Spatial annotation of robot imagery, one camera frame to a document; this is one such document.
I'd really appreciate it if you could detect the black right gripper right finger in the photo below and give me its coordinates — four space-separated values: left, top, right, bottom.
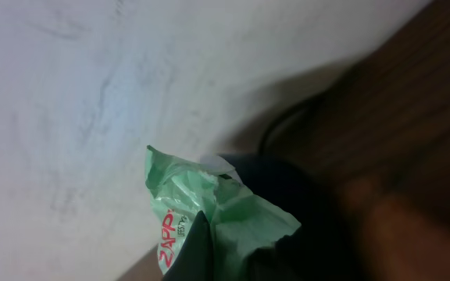
224 155 366 281

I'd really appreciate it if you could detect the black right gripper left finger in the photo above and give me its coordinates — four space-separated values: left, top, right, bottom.
162 211 214 281

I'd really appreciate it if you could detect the teal wet wipes pack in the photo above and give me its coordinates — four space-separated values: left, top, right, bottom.
145 146 301 280

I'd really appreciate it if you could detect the black scanner cable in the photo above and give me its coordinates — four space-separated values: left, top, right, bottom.
258 93 327 155

